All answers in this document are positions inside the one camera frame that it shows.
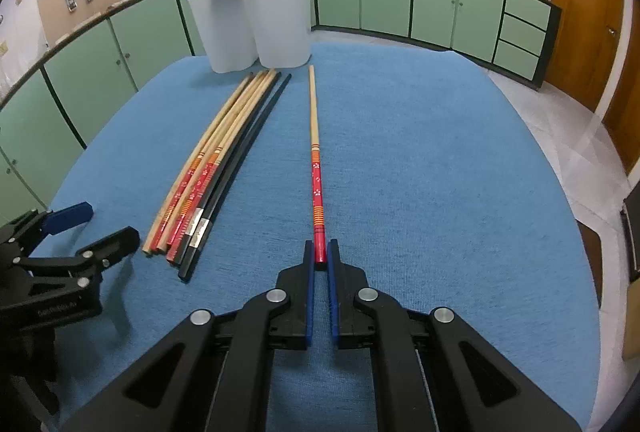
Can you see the black chopstick with silver band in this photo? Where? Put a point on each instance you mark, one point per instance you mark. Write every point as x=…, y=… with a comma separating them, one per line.
x=240, y=147

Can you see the brown wooden door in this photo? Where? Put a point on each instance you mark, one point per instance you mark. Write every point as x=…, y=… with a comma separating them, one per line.
x=580, y=12
x=627, y=122

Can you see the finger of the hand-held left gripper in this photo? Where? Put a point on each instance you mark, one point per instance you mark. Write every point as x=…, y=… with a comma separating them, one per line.
x=67, y=215
x=117, y=242

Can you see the blue table mat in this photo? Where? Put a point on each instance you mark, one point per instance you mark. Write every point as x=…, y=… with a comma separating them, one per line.
x=425, y=152

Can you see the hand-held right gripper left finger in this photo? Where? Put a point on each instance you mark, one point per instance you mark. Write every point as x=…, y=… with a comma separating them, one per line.
x=310, y=302

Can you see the pile of chopsticks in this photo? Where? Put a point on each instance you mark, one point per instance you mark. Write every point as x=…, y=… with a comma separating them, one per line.
x=255, y=139

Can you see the tan flat object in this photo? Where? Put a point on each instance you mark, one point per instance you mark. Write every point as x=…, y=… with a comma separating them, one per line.
x=632, y=322

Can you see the white plastic utensil cup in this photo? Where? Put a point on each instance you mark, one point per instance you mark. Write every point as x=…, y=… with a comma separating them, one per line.
x=280, y=17
x=220, y=27

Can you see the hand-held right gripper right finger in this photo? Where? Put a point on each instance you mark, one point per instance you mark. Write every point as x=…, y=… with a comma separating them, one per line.
x=333, y=307

